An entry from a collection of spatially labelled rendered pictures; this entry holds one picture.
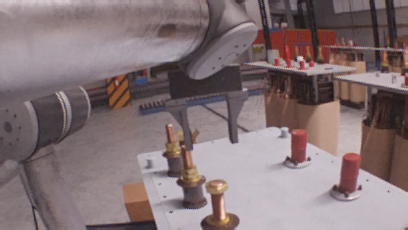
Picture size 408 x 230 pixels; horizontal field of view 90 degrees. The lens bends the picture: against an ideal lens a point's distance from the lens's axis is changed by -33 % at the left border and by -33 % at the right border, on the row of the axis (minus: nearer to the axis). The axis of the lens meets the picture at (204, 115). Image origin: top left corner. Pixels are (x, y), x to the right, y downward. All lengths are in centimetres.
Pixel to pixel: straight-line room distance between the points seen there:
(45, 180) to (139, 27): 43
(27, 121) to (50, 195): 16
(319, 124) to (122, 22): 300
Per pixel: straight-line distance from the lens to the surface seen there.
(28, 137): 53
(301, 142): 110
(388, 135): 232
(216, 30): 30
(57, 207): 59
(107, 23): 18
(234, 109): 56
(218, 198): 62
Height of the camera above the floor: 185
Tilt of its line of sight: 14 degrees down
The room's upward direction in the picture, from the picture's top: 7 degrees counter-clockwise
